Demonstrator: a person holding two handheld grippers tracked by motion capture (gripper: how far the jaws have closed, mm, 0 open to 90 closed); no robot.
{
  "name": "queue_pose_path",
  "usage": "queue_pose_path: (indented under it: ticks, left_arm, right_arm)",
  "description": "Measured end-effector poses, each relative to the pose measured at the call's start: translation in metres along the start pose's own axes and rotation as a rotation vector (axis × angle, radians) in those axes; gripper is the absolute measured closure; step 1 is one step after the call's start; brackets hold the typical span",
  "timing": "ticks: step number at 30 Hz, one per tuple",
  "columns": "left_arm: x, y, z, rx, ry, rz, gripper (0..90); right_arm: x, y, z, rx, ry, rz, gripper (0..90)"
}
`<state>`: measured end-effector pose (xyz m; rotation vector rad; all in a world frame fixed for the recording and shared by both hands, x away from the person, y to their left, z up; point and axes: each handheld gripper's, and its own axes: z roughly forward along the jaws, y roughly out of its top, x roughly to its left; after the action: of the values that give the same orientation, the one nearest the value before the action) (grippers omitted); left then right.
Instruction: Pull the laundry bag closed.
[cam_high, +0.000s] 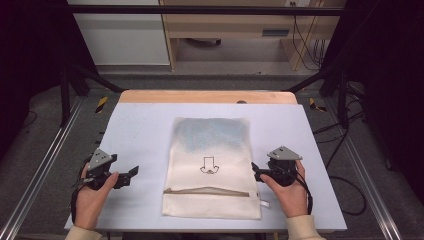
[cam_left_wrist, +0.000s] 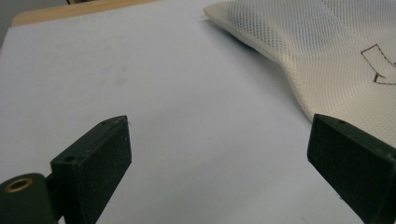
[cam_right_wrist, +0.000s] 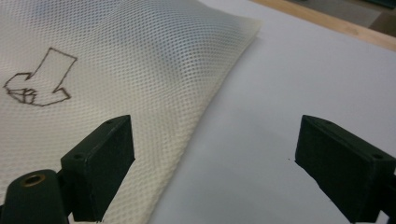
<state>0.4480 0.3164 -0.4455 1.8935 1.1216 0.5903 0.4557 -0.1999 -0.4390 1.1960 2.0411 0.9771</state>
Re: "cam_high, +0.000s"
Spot white cabinet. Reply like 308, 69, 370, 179
66, 0, 171, 66

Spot black horizontal frame bar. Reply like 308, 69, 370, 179
65, 4, 345, 17

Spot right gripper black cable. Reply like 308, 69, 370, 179
291, 168, 315, 216

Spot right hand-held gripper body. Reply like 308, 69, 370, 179
266, 145, 304, 188

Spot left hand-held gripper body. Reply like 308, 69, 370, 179
81, 148, 122, 191

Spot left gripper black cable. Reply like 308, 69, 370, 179
70, 159, 92, 225

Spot black curtain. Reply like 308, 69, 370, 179
0, 0, 98, 162
320, 0, 424, 204

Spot black floor cable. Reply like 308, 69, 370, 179
312, 84, 368, 217

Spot yellow clamp right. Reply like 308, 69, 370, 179
308, 97, 328, 113

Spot white table mat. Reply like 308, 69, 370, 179
64, 102, 348, 233

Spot aluminium floor rail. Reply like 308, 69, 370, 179
323, 97, 404, 240
0, 95, 86, 240

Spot person's right hand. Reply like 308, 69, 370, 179
259, 159, 310, 220

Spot light wooden desk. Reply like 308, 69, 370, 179
159, 0, 348, 72

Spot yellow clamp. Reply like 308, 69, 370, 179
95, 95, 110, 115
308, 97, 328, 113

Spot person's left hand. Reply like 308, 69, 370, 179
73, 163, 120, 231

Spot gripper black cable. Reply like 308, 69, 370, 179
70, 159, 92, 225
291, 168, 315, 216

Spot black metal stand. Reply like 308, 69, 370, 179
282, 62, 351, 130
59, 62, 125, 128

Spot cream mesh laundry bag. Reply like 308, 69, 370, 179
161, 116, 271, 221

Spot black hanging cables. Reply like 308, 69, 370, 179
290, 1, 327, 72

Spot yellow clamp left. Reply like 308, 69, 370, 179
95, 95, 110, 115

